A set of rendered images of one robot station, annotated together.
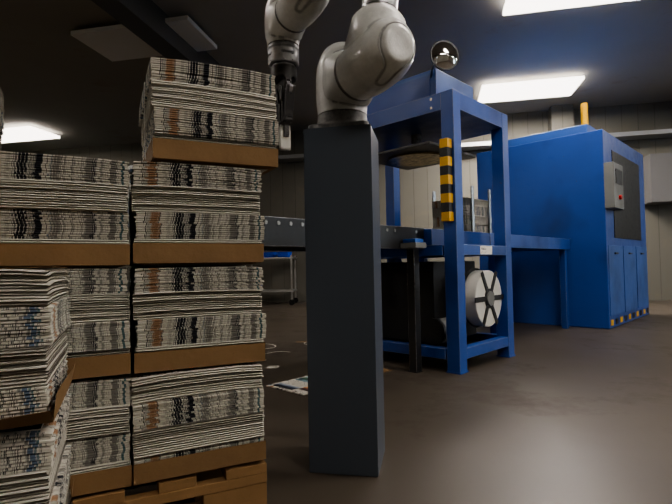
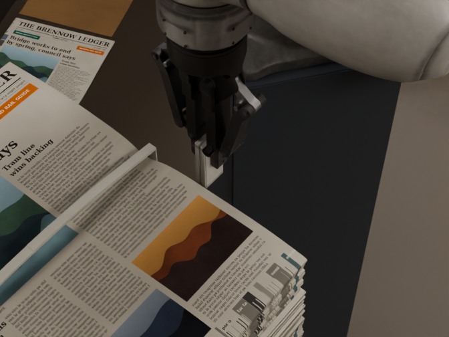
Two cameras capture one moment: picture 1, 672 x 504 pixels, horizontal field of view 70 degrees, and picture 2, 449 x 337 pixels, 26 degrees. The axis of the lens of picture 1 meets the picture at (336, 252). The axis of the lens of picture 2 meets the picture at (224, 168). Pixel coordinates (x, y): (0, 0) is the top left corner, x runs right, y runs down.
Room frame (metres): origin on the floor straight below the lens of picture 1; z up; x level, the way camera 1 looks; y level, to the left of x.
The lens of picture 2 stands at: (0.76, 0.40, 1.79)
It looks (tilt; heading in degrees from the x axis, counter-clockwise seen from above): 53 degrees down; 335
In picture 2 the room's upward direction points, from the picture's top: straight up
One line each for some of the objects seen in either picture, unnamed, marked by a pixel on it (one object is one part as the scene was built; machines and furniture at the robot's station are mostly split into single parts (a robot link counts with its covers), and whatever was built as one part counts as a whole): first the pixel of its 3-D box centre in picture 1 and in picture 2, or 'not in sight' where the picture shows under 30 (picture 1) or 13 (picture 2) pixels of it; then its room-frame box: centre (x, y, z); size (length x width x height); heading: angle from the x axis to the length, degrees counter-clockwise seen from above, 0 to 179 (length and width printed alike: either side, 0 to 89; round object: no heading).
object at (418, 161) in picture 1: (416, 158); not in sight; (3.14, -0.55, 1.30); 0.55 x 0.55 x 0.03; 46
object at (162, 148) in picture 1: (212, 159); not in sight; (1.15, 0.30, 0.86); 0.29 x 0.16 x 0.04; 116
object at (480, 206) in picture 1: (462, 218); not in sight; (3.55, -0.95, 0.93); 0.38 x 0.30 x 0.26; 136
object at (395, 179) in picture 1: (393, 241); not in sight; (3.66, -0.45, 0.77); 0.09 x 0.09 x 1.55; 46
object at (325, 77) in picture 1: (343, 81); not in sight; (1.46, -0.03, 1.17); 0.18 x 0.16 x 0.22; 27
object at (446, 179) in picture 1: (446, 180); not in sight; (2.58, -0.61, 1.05); 0.05 x 0.05 x 0.45; 46
